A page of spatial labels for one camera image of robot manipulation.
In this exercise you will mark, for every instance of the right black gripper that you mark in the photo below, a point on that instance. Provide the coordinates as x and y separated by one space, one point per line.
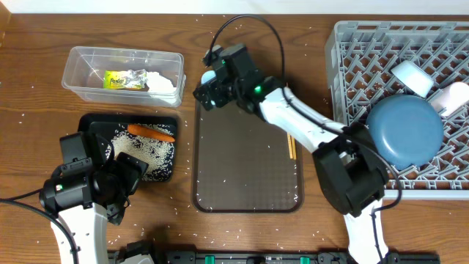
205 91

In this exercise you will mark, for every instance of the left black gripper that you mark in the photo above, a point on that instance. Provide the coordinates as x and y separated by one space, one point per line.
134 172

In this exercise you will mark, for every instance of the light blue cup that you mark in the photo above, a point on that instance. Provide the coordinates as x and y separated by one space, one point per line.
208 84

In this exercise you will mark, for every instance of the white rice pile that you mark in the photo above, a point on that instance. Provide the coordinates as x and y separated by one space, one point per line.
159 155

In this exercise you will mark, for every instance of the orange carrot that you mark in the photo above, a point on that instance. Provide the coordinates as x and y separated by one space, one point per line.
138 130

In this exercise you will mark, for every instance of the white napkin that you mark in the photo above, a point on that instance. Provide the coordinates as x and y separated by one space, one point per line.
159 84

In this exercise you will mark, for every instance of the green snack wrapper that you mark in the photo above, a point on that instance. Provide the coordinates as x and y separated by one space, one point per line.
115 79

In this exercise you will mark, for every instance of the dark blue plate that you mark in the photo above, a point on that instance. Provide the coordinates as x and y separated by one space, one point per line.
406 130

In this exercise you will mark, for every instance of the light blue rice bowl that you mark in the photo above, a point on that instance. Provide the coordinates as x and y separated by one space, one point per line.
413 77

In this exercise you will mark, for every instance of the pink cup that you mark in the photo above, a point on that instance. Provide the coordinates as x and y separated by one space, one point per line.
450 99

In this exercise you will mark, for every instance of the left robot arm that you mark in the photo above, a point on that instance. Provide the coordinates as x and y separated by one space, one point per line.
80 233

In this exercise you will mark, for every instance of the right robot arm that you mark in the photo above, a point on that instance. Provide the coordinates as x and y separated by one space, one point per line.
350 172

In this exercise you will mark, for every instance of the black waste tray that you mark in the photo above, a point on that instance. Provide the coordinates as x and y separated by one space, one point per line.
106 124

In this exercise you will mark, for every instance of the grey dishwasher rack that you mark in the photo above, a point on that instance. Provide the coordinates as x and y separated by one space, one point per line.
359 58

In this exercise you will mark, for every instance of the clear plastic bin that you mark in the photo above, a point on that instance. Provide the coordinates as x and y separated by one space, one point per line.
85 68

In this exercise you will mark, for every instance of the brown serving tray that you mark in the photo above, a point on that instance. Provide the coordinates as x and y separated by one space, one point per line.
241 164

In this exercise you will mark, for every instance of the left wooden chopstick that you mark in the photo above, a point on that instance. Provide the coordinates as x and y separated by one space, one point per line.
291 156

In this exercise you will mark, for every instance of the wooden chopstick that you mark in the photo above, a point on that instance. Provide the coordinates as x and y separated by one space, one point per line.
294 154
291 156

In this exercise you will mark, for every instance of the right wooden chopstick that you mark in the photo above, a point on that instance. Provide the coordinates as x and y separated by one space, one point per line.
294 154

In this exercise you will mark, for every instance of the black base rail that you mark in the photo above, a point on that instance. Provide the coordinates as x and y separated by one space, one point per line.
145 252

